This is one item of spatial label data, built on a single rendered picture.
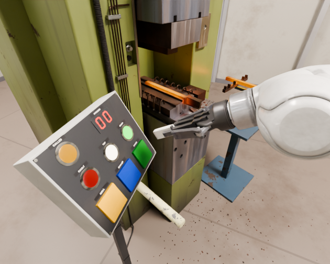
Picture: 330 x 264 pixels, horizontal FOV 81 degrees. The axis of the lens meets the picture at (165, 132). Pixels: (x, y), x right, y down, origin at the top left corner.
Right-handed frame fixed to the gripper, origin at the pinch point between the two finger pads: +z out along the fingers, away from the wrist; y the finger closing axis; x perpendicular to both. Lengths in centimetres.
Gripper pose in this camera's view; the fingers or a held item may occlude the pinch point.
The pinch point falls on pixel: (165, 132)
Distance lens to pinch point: 58.1
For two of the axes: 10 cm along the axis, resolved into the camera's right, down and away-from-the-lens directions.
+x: -4.7, -7.8, -4.0
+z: -8.2, 2.3, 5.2
